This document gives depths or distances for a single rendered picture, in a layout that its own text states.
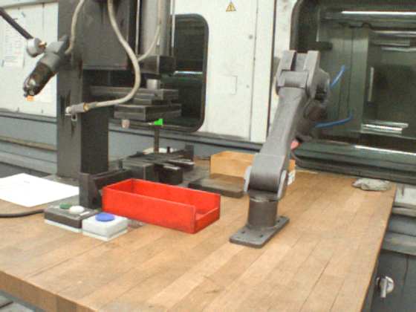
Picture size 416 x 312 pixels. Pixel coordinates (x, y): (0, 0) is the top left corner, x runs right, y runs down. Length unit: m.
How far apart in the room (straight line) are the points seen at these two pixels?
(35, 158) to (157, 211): 1.78
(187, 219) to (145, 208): 0.11
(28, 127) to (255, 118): 1.44
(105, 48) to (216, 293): 0.79
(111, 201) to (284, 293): 0.49
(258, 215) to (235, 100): 0.94
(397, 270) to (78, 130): 1.20
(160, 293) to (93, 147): 0.77
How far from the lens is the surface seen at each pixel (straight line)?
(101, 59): 1.25
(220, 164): 1.39
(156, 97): 1.17
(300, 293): 0.70
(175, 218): 0.92
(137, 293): 0.68
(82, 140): 1.32
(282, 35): 1.66
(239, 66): 1.77
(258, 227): 0.92
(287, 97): 1.02
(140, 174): 1.15
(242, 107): 1.77
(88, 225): 0.89
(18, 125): 2.74
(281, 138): 0.95
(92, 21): 1.29
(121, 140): 2.12
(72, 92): 1.33
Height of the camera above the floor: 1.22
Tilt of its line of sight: 10 degrees down
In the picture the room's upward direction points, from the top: 3 degrees clockwise
